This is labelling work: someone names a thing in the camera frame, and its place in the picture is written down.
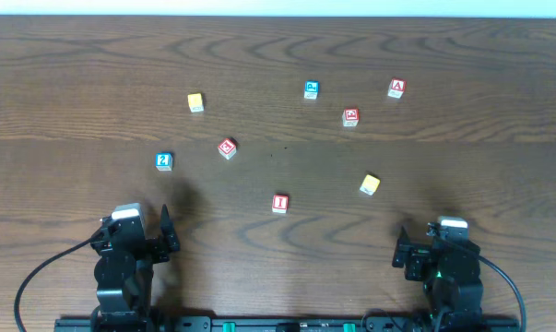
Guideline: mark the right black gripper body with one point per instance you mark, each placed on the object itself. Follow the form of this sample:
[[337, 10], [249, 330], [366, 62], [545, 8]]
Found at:
[[413, 254]]

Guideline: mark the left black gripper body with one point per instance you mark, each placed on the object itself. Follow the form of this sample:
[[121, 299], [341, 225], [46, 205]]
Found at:
[[155, 246]]

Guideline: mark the blue number 2 block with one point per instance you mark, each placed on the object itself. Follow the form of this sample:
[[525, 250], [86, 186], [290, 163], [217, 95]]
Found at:
[[163, 161]]

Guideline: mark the red letter I block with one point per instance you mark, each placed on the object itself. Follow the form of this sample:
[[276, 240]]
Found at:
[[280, 204]]

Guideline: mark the red letter A block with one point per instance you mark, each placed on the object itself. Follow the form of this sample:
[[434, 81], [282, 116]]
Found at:
[[396, 88]]

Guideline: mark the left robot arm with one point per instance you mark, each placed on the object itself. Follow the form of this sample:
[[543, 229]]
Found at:
[[125, 271]]

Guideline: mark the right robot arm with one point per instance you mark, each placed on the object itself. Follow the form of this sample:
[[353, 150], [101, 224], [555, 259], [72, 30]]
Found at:
[[454, 306]]

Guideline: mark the yellow block lower right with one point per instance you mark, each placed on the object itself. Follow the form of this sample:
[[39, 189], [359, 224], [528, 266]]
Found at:
[[370, 184]]

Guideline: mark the yellow block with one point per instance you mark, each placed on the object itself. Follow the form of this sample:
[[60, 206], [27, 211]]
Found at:
[[196, 102], [370, 184]]

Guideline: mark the red block tilted centre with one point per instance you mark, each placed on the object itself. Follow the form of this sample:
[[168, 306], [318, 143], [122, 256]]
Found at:
[[227, 148]]

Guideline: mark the yellow block upper left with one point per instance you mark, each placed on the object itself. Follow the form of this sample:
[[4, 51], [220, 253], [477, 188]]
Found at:
[[196, 102]]

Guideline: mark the red picture block right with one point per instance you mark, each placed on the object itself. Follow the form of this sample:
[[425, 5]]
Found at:
[[350, 117]]

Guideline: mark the blue picture block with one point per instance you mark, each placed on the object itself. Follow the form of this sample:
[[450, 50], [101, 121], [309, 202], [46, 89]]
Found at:
[[311, 90]]

